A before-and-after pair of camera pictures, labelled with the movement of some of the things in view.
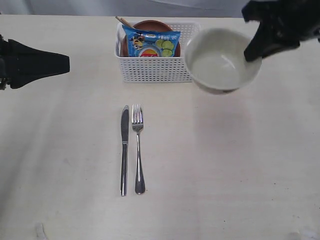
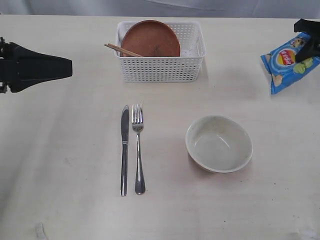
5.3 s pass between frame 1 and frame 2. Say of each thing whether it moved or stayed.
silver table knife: stayed
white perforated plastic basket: stayed
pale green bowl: moved
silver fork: stayed
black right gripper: moved
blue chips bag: moved
